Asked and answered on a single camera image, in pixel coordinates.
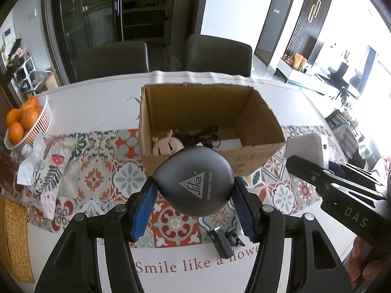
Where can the white shoe rack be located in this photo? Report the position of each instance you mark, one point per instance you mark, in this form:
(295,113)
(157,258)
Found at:
(23,73)

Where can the cardboard box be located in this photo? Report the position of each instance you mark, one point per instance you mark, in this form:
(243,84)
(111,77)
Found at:
(198,106)
(45,81)

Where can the cardboard box on floor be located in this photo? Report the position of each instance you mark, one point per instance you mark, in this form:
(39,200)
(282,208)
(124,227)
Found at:
(45,81)

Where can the gold wall lamp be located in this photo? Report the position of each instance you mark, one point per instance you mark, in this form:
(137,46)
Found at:
(313,10)

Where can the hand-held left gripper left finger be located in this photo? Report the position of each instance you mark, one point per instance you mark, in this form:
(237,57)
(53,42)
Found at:
(143,215)

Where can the printed fabric tissue pouch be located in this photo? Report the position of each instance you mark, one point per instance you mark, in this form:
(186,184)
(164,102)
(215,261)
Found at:
(49,174)

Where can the orange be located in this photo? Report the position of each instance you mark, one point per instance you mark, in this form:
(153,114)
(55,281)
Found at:
(29,117)
(13,116)
(27,106)
(15,132)

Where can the chair with plaid cloth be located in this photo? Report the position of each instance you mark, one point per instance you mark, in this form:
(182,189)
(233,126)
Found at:
(345,134)

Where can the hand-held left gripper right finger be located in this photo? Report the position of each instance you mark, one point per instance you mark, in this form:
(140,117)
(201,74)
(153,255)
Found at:
(244,216)

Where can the dark interior doorway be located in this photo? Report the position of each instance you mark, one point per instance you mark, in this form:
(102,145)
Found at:
(275,21)

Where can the white tv cabinet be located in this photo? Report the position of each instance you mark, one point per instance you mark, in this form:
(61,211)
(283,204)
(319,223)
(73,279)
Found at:
(305,76)

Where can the white power adapter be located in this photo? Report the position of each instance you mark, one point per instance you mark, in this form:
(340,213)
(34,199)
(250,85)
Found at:
(305,146)

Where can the wall light switch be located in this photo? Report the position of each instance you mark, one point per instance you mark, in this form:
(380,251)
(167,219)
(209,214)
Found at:
(32,13)

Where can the dark slatted wall panel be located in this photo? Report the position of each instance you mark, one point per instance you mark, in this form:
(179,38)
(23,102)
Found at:
(305,30)

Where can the dark sliding glass door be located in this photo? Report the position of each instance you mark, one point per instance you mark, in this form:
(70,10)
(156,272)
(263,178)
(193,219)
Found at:
(91,15)

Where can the dark grey round case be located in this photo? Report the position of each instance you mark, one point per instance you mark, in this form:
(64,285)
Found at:
(189,183)

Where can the white fruit basket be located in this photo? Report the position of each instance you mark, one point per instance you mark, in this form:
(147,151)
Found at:
(42,120)

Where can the dark grey dining chair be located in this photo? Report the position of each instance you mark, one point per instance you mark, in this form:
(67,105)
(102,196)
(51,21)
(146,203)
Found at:
(113,62)
(218,55)

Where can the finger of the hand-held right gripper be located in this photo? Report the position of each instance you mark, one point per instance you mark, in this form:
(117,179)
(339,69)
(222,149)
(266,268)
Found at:
(305,171)
(334,167)

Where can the television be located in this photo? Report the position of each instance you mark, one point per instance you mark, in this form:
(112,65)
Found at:
(316,53)

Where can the black usb hub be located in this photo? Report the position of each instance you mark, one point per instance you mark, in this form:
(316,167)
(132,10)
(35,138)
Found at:
(221,244)

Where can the patterned table runner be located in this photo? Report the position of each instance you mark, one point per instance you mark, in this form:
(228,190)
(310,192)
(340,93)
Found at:
(97,177)

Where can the white wall intercom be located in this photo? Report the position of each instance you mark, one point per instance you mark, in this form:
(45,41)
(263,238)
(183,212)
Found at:
(8,34)

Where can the person's right hand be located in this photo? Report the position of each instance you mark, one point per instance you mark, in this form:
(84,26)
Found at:
(360,265)

